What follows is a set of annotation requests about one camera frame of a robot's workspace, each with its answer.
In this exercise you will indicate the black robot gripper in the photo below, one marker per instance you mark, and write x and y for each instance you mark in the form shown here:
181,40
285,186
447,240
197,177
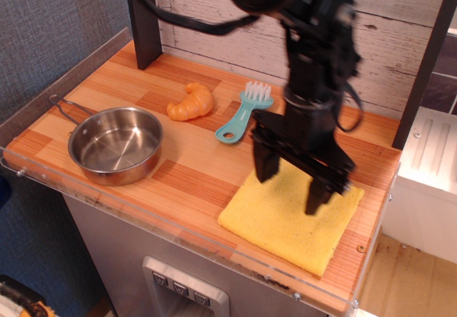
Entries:
304,137

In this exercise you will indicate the yellow cloth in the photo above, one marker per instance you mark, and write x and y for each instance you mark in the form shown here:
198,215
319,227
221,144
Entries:
271,215

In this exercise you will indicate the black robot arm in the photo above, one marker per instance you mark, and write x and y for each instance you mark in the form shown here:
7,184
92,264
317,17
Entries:
321,59

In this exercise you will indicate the teal dish brush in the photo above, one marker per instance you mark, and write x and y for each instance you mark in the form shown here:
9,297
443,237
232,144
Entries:
256,96

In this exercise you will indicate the orange plastic croissant toy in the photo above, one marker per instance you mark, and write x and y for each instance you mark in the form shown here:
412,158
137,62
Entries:
198,102

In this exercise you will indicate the silver dispenser button panel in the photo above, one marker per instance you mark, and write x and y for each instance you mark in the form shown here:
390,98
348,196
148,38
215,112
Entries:
177,293

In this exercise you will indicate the stainless steel pan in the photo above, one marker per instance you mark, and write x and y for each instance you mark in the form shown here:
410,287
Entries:
113,147

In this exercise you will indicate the grey toy kitchen cabinet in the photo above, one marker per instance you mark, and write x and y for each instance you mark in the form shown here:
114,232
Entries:
118,248

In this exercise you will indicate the clear acrylic edge guard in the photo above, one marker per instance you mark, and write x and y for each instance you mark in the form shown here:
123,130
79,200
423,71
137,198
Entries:
183,197

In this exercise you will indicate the orange object bottom left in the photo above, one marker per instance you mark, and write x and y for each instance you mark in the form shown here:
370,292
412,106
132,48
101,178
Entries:
36,309

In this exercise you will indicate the dark right shelf post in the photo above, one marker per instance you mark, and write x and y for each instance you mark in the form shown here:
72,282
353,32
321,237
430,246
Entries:
435,43

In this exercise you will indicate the dark shelf post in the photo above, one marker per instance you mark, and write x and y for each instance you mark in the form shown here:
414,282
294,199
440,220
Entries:
146,34
435,43

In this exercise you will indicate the dark left shelf post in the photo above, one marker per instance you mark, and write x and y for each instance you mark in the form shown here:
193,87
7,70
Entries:
146,34

